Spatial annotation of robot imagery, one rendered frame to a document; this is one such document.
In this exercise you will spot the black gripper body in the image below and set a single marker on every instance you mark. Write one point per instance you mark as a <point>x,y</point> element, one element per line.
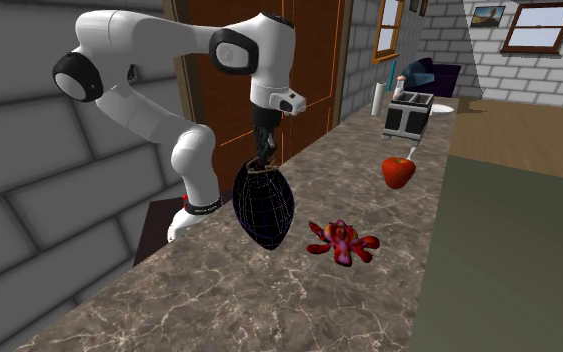
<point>264,117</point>

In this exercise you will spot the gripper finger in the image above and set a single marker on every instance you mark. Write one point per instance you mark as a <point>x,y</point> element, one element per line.
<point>259,144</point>
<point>271,148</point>

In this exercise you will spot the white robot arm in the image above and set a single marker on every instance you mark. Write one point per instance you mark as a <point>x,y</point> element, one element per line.
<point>134,112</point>

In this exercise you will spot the brown wooden door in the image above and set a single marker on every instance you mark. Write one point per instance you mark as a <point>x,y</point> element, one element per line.
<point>227,112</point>

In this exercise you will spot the black egg-shaped vase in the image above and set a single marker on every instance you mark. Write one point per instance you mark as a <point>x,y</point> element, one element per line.
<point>264,209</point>

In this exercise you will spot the white paper towel roll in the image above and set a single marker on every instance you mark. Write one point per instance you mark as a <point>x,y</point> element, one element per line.
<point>378,99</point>

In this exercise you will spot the red octopus toy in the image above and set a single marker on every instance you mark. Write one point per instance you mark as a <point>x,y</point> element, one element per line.
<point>342,242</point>

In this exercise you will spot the red apple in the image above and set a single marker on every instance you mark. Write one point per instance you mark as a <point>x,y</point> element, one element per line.
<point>398,171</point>

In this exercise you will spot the teal stick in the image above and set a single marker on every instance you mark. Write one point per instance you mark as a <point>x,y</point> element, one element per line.
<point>391,73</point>

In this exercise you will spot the dark robot stand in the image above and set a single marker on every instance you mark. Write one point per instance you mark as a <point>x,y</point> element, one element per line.
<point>152,229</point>

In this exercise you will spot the white bottle with red cap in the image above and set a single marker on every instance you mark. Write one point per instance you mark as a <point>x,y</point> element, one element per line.
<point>398,88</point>

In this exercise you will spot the black and silver toaster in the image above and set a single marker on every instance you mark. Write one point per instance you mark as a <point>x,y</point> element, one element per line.
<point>408,119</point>

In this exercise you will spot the white spoon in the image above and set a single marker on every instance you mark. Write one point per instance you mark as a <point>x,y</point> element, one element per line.
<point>411,153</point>

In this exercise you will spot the orange framed window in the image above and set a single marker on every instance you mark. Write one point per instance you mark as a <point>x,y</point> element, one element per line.
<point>387,29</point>

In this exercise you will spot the white plate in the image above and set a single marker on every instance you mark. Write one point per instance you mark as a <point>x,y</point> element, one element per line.
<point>443,109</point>

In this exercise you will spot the dark blue armchair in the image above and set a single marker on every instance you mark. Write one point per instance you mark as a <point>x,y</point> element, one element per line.
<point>437,75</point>

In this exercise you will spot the brown framed window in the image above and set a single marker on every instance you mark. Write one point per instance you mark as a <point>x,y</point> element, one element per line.
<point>537,27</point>

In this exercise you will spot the wall picture of landscape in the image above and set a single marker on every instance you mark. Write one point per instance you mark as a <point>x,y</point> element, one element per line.
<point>487,16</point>

